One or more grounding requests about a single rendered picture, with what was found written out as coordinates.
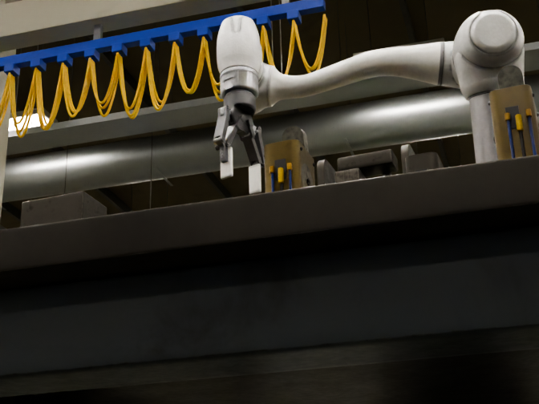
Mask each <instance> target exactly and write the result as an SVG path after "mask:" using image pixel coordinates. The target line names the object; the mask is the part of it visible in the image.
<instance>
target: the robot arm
mask: <svg viewBox="0 0 539 404"><path fill-rule="evenodd" d="M524 41H525V37H524V33H523V30H522V28H521V25H520V24H519V22H518V21H517V20H516V19H515V18H514V17H513V16H512V15H511V14H509V13H507V12H505V11H503V10H485V11H478V12H476V13H475V14H472V15H471V16H470V17H468V18H467V19H466V20H465V21H464V22H463V23H462V25H461V26H460V29H459V30H458V31H457V34H456V37H455V40H454V41H452V42H433V43H427V44H421V45H414V46H398V47H391V48H384V49H379V50H372V51H368V52H365V53H362V54H360V55H356V56H354V57H351V58H348V59H345V60H343V61H341V62H338V63H335V64H333V65H330V66H328V67H324V68H322V69H320V70H318V71H315V72H312V73H309V74H306V75H284V74H282V73H280V72H279V71H278V70H277V69H276V68H275V66H270V65H269V64H266V63H263V62H262V50H261V44H260V36H259V33H258V31H257V27H256V25H255V23H254V21H253V19H251V18H249V17H246V16H242V15H235V16H232V17H229V18H226V19H225V20H224V21H223V22H222V24H221V27H220V30H219V32H218V36H217V67H218V70H219V72H220V82H221V98H222V99H223V100H224V106H223V107H221V108H219V109H218V119H217V125H216V129H215V133H214V137H213V143H214V144H217V146H216V147H215V148H216V150H217V151H219V150H220V161H221V179H222V180H224V179H227V178H229V177H232V176H233V148H232V147H229V146H230V144H231V143H232V141H233V138H234V136H235V135H236V133H237V134H238V135H239V136H240V139H241V141H242V142H243V143H244V145H245V150H246V152H247V155H248V158H249V162H250V165H251V166H250V167H249V194H250V195H254V194H257V193H259V192H261V168H263V167H265V157H264V156H263V155H264V147H263V142H262V138H261V127H260V126H259V127H255V126H254V125H253V119H252V118H253V115H254V114H257V113H258V112H260V111H262V110H263V109H264V108H266V107H272V106H273V105H274V104H275V103H276V102H278V101H280V100H283V99H296V98H303V97H307V96H311V95H316V94H319V93H323V92H325V91H329V90H333V89H335V88H338V87H342V86H346V85H348V84H351V83H356V82H358V81H361V80H364V79H369V78H374V77H379V76H397V77H403V78H407V79H414V80H418V81H421V82H425V83H430V84H434V85H439V86H445V87H454V88H459V89H460V90H461V93H462V95H463V96H464V97H465V98H466V100H467V101H469V102H470V111H471V119H472V133H473V141H474V149H475V157H476V164H478V163H483V162H489V161H495V160H497V153H496V145H495V143H494V139H493V137H494V133H493V126H492V113H491V107H490V106H489V105H488V102H490V101H489V93H490V92H491V91H495V90H499V84H498V79H497V76H498V73H499V71H500V70H501V69H502V68H503V67H506V66H511V65H512V66H516V67H518V68H520V69H521V72H522V74H523V77H524V65H525V48H524ZM248 134H249V136H246V137H244V135H248ZM254 162H255V163H254Z"/></svg>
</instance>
